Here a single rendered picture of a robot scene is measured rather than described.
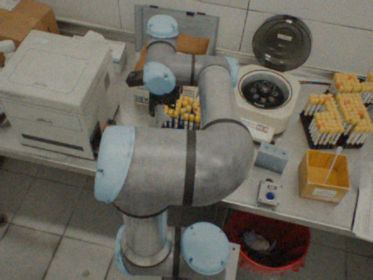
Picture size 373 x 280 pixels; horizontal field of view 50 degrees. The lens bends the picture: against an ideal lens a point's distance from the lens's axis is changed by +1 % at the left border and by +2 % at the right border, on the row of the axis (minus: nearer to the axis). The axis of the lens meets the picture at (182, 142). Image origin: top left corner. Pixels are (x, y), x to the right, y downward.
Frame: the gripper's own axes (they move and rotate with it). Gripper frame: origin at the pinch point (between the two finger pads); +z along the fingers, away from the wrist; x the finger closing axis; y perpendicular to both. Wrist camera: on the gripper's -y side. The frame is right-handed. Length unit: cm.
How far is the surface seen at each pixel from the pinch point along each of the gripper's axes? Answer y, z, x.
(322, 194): 57, 18, 0
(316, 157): 53, 15, 12
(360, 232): 71, 21, -8
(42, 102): -31.7, -5.0, -11.2
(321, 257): 84, 110, 20
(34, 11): -64, 4, 36
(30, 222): -71, 110, -11
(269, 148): 37.3, 12.1, 7.6
